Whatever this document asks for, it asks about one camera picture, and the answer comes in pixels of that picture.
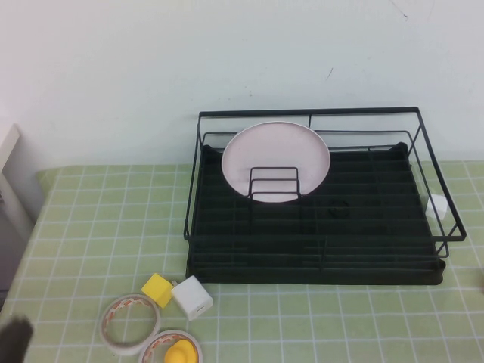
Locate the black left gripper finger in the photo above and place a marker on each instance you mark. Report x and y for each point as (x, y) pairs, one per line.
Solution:
(17, 334)

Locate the pink round plate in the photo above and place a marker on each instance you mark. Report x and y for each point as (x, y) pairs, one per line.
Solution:
(272, 147)

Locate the large clear tape roll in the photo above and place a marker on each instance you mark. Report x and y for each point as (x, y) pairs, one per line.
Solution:
(128, 348)

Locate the small clear tape roll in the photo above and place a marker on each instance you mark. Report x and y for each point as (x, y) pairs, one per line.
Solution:
(149, 346)

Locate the yellow cube block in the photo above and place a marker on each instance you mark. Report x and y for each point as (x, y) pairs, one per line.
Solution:
(157, 289)

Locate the yellow rubber duck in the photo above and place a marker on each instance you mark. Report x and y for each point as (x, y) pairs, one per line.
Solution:
(179, 353)

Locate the white cube charger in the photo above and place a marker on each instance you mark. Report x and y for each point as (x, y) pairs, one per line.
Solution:
(191, 296)

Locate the green checked tablecloth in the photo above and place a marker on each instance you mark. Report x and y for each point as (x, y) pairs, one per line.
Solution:
(302, 321)

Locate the black plastic drip tray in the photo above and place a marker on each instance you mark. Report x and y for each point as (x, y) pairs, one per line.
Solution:
(359, 177)

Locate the white plastic block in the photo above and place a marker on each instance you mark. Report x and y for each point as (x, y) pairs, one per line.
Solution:
(438, 207)

